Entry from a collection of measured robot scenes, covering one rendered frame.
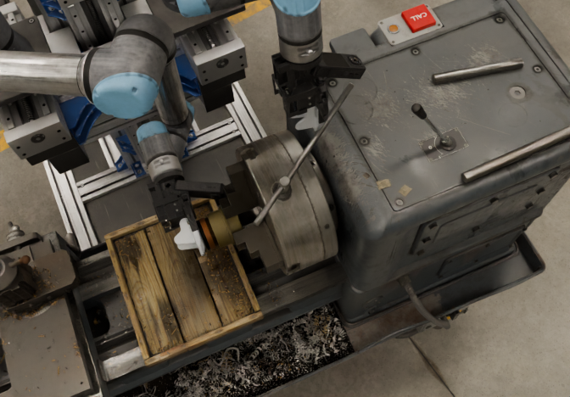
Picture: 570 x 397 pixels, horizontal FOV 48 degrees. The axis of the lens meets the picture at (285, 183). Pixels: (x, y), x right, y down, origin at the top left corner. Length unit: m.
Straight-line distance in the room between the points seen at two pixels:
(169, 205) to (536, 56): 0.89
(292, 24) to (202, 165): 1.55
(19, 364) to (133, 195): 1.08
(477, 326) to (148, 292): 1.37
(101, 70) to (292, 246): 0.52
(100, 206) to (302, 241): 1.33
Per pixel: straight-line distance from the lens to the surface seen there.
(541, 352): 2.62
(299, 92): 1.14
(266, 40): 3.11
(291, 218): 1.32
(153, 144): 1.54
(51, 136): 1.69
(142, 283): 1.66
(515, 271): 2.08
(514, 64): 1.49
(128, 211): 2.51
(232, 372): 1.89
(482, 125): 1.41
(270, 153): 1.36
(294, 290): 1.63
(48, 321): 1.61
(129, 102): 1.29
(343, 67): 1.16
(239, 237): 1.43
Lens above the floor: 2.42
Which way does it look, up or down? 64 degrees down
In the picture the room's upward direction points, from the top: 5 degrees counter-clockwise
